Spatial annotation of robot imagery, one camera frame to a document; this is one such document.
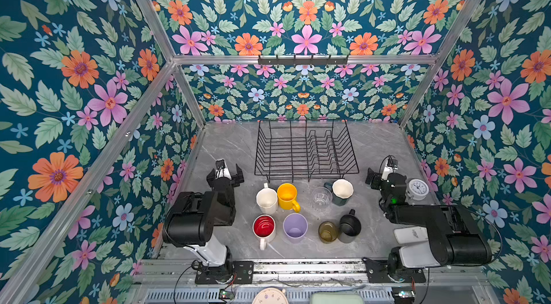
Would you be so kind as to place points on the black mug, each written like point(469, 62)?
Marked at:
point(349, 227)

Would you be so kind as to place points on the white mug red interior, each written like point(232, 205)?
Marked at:
point(264, 228)

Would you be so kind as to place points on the lilac plastic cup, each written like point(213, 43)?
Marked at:
point(295, 227)

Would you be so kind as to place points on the aluminium front rail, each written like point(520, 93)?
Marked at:
point(294, 271)

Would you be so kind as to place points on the clear glass cup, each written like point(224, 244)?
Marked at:
point(322, 198)

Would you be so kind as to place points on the black wire dish rack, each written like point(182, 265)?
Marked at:
point(304, 149)

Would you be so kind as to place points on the olive tinted glass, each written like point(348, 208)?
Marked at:
point(328, 232)

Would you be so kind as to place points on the small white alarm clock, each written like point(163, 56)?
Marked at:
point(417, 189)

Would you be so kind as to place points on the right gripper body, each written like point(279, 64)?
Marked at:
point(377, 179)

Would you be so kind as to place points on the black hook rail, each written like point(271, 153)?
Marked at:
point(293, 60)

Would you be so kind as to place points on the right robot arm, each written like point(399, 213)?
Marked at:
point(436, 235)

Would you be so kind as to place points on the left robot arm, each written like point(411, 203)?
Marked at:
point(191, 220)

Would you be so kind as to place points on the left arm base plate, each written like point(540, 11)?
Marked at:
point(224, 272)

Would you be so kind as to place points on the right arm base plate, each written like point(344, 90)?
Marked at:
point(383, 271)

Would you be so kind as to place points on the green sponge block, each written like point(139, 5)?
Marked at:
point(335, 298)

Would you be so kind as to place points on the green mug white interior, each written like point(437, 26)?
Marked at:
point(341, 191)

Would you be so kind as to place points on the cream white octagonal mug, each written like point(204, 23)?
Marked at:
point(267, 200)

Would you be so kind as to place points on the yellow plastic mug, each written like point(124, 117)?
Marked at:
point(287, 197)

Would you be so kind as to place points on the white box right side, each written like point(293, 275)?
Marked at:
point(410, 235)

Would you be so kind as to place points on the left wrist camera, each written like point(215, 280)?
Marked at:
point(222, 170)

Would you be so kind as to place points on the round beige plate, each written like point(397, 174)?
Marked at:
point(271, 296)

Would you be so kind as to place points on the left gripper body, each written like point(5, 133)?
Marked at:
point(224, 179)

